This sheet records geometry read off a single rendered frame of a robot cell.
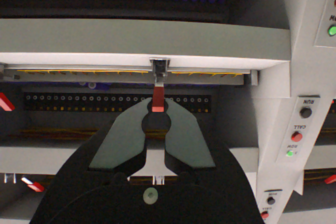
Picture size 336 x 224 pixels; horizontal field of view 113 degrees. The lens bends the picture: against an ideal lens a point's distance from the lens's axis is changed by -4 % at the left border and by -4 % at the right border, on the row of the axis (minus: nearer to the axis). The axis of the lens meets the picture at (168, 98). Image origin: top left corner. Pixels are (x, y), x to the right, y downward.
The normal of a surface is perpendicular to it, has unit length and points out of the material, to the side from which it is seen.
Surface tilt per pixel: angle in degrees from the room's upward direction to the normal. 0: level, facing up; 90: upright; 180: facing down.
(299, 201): 163
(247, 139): 90
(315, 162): 107
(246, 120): 90
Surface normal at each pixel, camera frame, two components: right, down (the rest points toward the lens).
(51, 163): 0.05, -0.01
